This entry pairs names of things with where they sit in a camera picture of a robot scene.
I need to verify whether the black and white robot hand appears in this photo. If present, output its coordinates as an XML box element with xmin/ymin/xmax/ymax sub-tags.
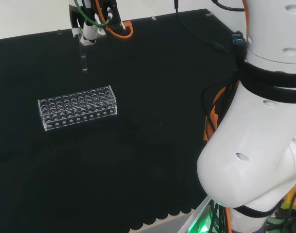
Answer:
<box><xmin>69</xmin><ymin>0</ymin><xmax>122</xmax><ymax>47</ymax></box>

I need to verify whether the clear glass test tube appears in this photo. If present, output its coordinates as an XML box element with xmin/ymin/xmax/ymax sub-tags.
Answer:
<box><xmin>78</xmin><ymin>33</ymin><xmax>88</xmax><ymax>73</ymax></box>

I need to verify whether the clear plastic test tube rack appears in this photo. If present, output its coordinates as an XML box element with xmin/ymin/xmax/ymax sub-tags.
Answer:
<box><xmin>37</xmin><ymin>85</ymin><xmax>118</xmax><ymax>132</ymax></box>

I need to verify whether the black bench cloth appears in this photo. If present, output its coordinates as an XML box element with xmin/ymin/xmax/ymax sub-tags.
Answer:
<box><xmin>0</xmin><ymin>8</ymin><xmax>241</xmax><ymax>233</ymax></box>

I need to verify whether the blue USB plug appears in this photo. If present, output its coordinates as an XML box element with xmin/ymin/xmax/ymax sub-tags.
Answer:
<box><xmin>230</xmin><ymin>32</ymin><xmax>246</xmax><ymax>46</ymax></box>

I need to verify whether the yellow stop button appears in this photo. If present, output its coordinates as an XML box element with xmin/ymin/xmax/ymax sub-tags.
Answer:
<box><xmin>280</xmin><ymin>183</ymin><xmax>296</xmax><ymax>211</ymax></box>

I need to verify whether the green cable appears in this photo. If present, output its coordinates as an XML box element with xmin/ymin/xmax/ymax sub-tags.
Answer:
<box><xmin>73</xmin><ymin>0</ymin><xmax>112</xmax><ymax>27</ymax></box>

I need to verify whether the orange cable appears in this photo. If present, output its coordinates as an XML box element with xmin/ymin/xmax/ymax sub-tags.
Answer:
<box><xmin>93</xmin><ymin>0</ymin><xmax>134</xmax><ymax>39</ymax></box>

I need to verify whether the black cable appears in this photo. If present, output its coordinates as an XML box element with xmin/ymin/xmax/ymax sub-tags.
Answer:
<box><xmin>174</xmin><ymin>0</ymin><xmax>236</xmax><ymax>53</ymax></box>

